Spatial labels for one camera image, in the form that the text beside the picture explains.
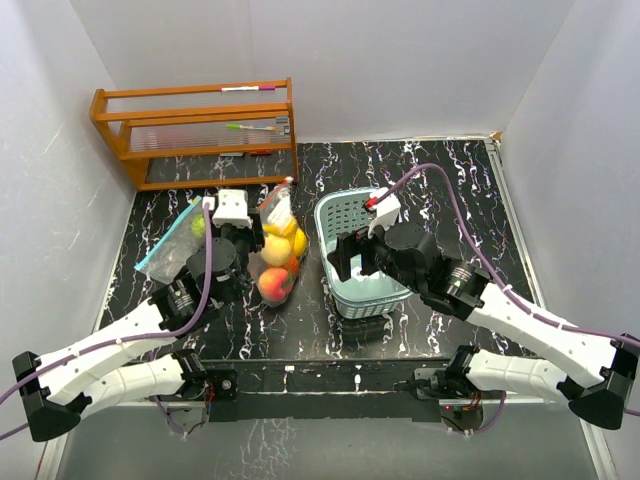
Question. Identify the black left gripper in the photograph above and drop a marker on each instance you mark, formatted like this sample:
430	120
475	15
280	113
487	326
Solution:
247	232

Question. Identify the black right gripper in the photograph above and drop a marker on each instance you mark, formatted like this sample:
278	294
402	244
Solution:
349	245

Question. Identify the yellow banana toy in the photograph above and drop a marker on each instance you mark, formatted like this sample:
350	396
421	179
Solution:
281	230

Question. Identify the red zipper clear bag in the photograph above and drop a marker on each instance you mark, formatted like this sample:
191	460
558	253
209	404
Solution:
275	209

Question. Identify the green bumpy fruit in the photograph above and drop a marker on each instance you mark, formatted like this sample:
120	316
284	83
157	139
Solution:
198	227

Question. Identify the pink orange peach fruit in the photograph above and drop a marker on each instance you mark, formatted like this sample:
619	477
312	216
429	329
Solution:
274	284

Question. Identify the yellow lemon fruit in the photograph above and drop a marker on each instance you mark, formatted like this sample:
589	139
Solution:
299	243

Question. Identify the blue zipper clear bag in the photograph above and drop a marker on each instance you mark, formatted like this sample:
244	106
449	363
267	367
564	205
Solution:
170	254

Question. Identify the orange pumpkin toy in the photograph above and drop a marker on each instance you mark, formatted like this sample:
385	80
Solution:
292	266

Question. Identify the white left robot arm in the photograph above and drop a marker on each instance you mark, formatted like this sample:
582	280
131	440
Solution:
61	388

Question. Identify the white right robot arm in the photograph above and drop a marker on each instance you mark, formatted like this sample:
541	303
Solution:
593	376

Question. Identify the light blue plastic basket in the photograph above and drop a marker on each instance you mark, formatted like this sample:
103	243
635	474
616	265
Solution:
361	296

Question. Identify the wooden shelf rack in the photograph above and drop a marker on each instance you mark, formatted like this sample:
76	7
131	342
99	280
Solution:
140	126

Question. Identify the green capped marker pen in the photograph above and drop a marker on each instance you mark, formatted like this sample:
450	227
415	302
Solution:
250	127

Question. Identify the pink white marker pen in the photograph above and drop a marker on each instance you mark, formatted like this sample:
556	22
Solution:
248	88

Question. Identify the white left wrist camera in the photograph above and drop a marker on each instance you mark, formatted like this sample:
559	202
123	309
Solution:
228	207

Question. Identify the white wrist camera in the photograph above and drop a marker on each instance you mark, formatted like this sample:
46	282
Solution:
228	207
384	208

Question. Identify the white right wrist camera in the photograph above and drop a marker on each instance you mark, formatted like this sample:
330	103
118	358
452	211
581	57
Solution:
384	208

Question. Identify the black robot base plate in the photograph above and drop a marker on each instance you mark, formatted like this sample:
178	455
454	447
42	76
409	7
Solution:
239	390

